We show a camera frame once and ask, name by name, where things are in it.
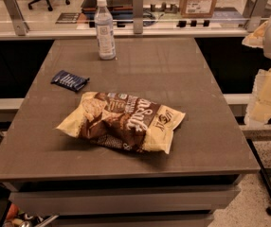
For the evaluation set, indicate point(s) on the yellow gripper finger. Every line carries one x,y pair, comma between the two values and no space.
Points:
258,110
255,39

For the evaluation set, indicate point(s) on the clear blue plastic water bottle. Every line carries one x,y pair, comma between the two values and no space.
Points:
105,34

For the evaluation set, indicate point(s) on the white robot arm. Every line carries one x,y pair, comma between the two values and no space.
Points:
266,46

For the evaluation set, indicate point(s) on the cardboard box with label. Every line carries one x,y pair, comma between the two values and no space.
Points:
197,8

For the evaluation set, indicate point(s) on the grey table drawer front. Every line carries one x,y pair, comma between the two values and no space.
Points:
126,200

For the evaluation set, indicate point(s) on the brown and yellow chip bag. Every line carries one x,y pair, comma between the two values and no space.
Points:
123,121

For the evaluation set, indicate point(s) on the dark blue snack wrapper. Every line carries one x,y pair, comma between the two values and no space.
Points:
69,81

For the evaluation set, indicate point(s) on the right metal glass bracket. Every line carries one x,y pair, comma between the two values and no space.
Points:
253,12

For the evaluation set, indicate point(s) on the metal glass bracket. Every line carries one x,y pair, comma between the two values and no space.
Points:
138,16
19,24
253,12

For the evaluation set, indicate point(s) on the black floor rail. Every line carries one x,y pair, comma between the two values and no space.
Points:
263,173

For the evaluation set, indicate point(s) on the middle metal glass bracket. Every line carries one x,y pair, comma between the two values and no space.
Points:
138,16

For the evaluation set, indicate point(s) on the left metal glass bracket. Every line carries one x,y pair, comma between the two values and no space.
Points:
19,24

